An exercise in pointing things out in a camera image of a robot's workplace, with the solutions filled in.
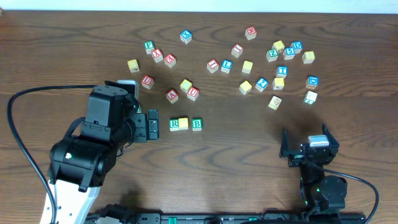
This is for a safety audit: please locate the blue 2 block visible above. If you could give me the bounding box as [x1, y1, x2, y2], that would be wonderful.
[255, 77, 269, 92]

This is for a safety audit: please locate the red M block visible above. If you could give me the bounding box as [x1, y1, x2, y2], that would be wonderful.
[245, 26, 257, 40]

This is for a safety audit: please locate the red I block upper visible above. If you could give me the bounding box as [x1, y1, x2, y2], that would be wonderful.
[231, 44, 244, 58]

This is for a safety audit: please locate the red U block centre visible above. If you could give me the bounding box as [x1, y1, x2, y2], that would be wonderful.
[187, 86, 199, 101]

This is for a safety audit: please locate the red A block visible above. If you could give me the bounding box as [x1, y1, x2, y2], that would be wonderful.
[166, 89, 178, 104]

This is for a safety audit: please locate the yellow block top right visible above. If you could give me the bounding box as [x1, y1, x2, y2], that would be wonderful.
[272, 40, 285, 54]

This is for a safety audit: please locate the blue 5 block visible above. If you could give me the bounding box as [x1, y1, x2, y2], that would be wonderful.
[283, 47, 295, 60]

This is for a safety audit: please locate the red i block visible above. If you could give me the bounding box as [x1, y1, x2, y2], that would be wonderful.
[231, 44, 244, 58]
[206, 58, 219, 73]

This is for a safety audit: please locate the blue d block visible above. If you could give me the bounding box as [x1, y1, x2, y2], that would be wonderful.
[306, 76, 319, 90]
[290, 41, 303, 54]

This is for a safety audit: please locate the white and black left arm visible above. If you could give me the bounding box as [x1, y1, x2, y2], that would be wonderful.
[41, 81, 159, 223]

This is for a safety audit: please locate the blue T block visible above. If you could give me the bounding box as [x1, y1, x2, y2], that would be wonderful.
[276, 66, 289, 78]

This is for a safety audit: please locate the green R block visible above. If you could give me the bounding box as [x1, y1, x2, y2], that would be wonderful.
[169, 119, 180, 131]

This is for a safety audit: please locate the yellow K block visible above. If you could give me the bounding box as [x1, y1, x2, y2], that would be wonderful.
[272, 77, 285, 90]

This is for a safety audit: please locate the red E block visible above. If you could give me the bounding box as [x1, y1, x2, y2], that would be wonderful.
[164, 54, 177, 68]

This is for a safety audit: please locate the yellow O block placed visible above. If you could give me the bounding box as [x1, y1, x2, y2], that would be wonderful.
[178, 118, 189, 130]

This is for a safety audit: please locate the red u block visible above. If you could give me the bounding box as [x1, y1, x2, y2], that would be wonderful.
[141, 75, 154, 90]
[187, 86, 199, 101]

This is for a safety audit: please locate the green B block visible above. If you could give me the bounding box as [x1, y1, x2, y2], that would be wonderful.
[192, 118, 203, 131]

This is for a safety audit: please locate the blue X block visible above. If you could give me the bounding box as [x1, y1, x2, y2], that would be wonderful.
[180, 30, 192, 44]

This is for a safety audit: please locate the yellow C block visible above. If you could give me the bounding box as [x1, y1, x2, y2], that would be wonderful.
[180, 79, 192, 93]

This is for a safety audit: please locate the red I block lower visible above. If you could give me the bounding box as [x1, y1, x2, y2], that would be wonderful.
[206, 58, 219, 73]

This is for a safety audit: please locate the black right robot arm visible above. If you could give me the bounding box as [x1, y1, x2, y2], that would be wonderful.
[279, 125, 348, 213]

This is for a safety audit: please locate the blue D block lower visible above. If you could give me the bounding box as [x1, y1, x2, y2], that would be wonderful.
[306, 76, 319, 90]

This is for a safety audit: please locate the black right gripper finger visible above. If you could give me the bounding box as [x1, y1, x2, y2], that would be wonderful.
[322, 123, 340, 149]
[279, 129, 293, 158]

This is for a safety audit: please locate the red X block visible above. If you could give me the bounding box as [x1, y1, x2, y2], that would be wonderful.
[151, 49, 164, 63]

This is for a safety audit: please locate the green Z block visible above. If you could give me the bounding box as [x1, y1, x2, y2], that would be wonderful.
[266, 49, 279, 62]

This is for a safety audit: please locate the yellow snail block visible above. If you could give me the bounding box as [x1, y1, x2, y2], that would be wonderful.
[268, 95, 282, 110]

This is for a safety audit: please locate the yellow O block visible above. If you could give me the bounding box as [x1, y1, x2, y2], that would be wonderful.
[242, 60, 253, 74]

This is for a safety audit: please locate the yellow S block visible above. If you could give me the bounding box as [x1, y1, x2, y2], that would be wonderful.
[239, 80, 252, 95]

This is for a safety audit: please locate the red U block left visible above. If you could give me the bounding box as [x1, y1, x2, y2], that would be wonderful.
[141, 75, 154, 90]

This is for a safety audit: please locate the blue L block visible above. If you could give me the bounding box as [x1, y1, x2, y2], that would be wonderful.
[221, 60, 233, 73]

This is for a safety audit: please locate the yellow 8 block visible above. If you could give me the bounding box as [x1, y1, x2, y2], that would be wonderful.
[302, 51, 315, 64]

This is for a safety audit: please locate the yellow block plain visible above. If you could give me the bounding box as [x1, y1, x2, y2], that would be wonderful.
[127, 59, 139, 73]

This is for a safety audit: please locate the green 7 block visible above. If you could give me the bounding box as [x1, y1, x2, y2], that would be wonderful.
[303, 91, 318, 105]

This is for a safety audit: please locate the green F block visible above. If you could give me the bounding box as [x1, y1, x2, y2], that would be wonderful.
[144, 40, 155, 54]

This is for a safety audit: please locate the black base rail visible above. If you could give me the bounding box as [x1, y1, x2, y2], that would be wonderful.
[83, 204, 366, 224]

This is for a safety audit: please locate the blue D block upper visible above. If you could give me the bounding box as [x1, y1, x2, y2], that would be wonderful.
[290, 41, 303, 54]

